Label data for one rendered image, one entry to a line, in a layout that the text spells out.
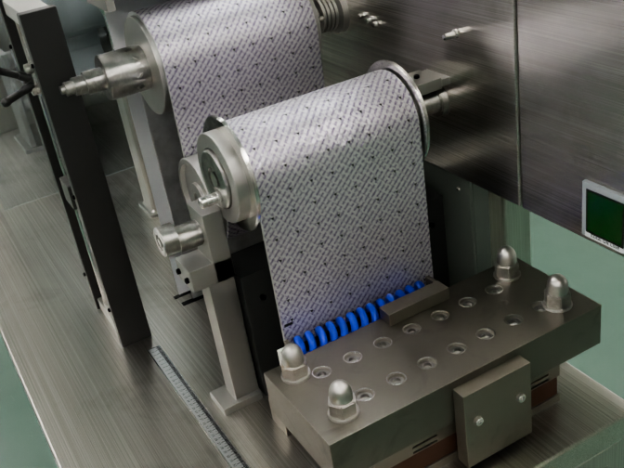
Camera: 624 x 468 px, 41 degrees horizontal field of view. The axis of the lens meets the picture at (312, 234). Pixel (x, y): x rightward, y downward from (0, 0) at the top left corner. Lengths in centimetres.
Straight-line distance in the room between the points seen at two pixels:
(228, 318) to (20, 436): 176
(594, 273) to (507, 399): 208
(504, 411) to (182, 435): 44
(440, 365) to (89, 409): 54
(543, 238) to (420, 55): 218
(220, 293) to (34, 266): 69
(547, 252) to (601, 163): 225
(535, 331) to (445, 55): 37
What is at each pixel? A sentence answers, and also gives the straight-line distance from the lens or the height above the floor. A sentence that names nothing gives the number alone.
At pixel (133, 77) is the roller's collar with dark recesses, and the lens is 119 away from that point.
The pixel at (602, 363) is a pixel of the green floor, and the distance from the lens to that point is 269.
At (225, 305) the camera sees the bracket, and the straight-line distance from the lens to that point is 112.
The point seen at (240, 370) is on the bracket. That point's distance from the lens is 118.
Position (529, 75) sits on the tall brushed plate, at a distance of 102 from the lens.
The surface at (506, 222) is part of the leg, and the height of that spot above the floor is 96.
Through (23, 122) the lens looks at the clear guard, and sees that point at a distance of 196.
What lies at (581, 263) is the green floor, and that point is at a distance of 315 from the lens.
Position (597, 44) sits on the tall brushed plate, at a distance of 93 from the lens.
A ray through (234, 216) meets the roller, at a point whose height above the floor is 121.
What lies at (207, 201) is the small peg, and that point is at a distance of 101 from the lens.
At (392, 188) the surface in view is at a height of 118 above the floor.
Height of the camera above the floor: 166
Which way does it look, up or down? 29 degrees down
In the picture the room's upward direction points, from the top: 9 degrees counter-clockwise
